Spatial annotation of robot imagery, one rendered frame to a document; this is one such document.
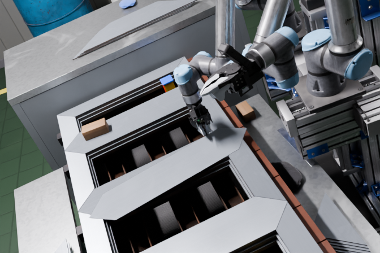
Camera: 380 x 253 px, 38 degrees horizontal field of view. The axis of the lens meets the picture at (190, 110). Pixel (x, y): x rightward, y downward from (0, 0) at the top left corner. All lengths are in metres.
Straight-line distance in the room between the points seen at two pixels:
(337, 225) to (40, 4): 3.33
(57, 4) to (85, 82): 1.90
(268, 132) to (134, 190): 0.70
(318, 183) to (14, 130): 3.09
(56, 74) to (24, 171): 1.51
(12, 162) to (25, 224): 1.87
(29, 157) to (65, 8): 1.28
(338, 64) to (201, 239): 0.77
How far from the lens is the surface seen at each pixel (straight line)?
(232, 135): 2.35
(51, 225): 2.57
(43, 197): 2.73
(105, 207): 2.30
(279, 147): 2.51
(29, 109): 2.99
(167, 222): 2.57
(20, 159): 4.48
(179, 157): 2.35
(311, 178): 2.34
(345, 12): 1.87
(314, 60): 2.05
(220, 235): 2.00
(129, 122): 2.67
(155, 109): 2.67
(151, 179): 2.31
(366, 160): 2.71
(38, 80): 2.99
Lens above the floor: 2.36
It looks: 36 degrees down
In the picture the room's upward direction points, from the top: 22 degrees counter-clockwise
